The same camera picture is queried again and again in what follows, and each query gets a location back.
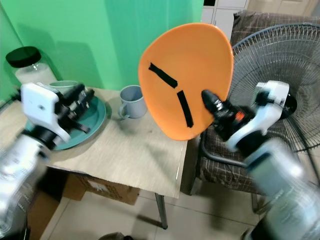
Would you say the grey mug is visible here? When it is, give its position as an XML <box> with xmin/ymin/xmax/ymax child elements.
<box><xmin>119</xmin><ymin>85</ymin><xmax>149</xmax><ymax>120</ymax></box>

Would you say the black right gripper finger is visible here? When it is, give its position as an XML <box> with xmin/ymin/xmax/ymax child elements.
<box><xmin>201</xmin><ymin>89</ymin><xmax>227</xmax><ymax>115</ymax></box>

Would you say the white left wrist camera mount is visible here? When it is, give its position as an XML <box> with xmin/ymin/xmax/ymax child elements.
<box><xmin>21</xmin><ymin>82</ymin><xmax>74</xmax><ymax>144</ymax></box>

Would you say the brown plaid chair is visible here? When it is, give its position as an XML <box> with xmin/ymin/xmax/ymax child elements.
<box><xmin>189</xmin><ymin>10</ymin><xmax>320</xmax><ymax>213</ymax></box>

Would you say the grey wire fan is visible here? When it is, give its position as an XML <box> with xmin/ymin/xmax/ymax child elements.
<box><xmin>200</xmin><ymin>23</ymin><xmax>320</xmax><ymax>154</ymax></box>

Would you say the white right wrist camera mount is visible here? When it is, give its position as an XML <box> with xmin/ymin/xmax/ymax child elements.
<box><xmin>225</xmin><ymin>80</ymin><xmax>292</xmax><ymax>154</ymax></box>

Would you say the metal table leg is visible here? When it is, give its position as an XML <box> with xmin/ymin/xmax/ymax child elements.
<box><xmin>154</xmin><ymin>194</ymin><xmax>169</xmax><ymax>230</ymax></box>

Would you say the cardboard box with label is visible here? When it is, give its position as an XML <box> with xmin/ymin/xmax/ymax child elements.
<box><xmin>62</xmin><ymin>172</ymin><xmax>141</xmax><ymax>206</ymax></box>

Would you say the orange plastic plate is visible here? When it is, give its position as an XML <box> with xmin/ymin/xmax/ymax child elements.
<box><xmin>138</xmin><ymin>23</ymin><xmax>234</xmax><ymax>142</ymax></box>

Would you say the glass jar with black lid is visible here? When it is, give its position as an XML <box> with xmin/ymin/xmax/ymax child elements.
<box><xmin>5</xmin><ymin>46</ymin><xmax>59</xmax><ymax>87</ymax></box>

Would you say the teal plate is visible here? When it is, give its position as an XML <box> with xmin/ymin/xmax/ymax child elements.
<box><xmin>51</xmin><ymin>95</ymin><xmax>108</xmax><ymax>151</ymax></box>

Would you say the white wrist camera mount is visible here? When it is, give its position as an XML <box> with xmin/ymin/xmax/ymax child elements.
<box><xmin>21</xmin><ymin>82</ymin><xmax>74</xmax><ymax>144</ymax></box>
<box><xmin>225</xmin><ymin>80</ymin><xmax>292</xmax><ymax>154</ymax></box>

